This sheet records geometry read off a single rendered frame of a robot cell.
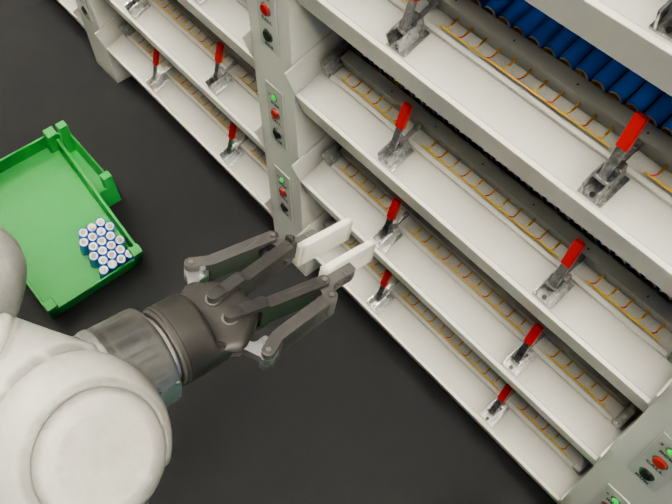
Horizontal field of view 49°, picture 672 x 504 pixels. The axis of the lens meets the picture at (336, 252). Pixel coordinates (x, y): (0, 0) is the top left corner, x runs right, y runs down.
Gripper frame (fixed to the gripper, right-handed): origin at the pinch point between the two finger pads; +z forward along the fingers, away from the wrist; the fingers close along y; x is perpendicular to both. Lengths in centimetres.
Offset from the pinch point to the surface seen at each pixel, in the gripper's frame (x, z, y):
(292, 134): -17.9, 22.3, -31.6
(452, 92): 10.4, 17.5, -4.0
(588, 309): -7.2, 23.8, 18.5
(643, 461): -18.9, 22.5, 33.5
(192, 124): -46, 30, -69
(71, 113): -60, 18, -99
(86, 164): -60, 13, -83
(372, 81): -3.0, 26.1, -21.9
